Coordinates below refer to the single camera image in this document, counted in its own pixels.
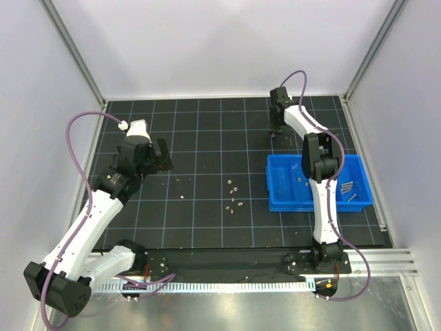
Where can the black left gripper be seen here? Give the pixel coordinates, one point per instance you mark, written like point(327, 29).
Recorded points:
point(160, 156)

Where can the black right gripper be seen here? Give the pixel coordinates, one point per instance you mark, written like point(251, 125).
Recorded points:
point(275, 117)

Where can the silver screw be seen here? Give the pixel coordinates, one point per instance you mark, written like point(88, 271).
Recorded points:
point(346, 189)
point(347, 184)
point(352, 197)

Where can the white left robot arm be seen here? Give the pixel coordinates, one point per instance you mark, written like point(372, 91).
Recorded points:
point(65, 280)

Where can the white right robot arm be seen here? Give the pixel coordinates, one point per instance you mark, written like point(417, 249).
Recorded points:
point(322, 161)

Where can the blue compartment tray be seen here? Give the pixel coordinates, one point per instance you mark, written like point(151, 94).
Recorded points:
point(287, 194)

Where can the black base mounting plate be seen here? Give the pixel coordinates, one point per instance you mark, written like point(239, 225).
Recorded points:
point(238, 265)

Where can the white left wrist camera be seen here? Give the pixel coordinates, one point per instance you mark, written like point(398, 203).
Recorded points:
point(136, 128)

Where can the white slotted cable duct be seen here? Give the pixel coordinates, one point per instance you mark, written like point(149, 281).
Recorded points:
point(121, 286)

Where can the right aluminium frame post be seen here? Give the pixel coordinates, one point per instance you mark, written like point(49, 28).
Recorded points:
point(390, 19)

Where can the aluminium frame post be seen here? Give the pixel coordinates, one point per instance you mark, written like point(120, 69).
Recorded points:
point(72, 49)
point(390, 19)

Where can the left aluminium frame post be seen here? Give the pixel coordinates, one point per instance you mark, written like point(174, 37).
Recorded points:
point(72, 49)

